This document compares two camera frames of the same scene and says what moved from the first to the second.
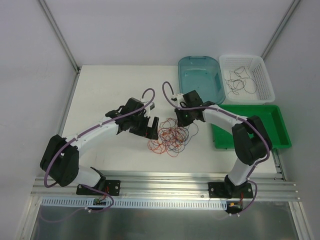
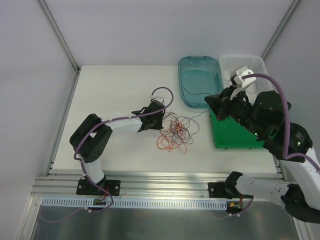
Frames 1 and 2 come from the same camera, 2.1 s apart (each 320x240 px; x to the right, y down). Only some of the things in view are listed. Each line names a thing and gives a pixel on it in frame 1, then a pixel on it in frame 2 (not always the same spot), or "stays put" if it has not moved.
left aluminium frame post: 60,35 stays put
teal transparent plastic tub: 202,74 stays put
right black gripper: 180,120 -> 225,104
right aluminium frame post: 289,13 stays put
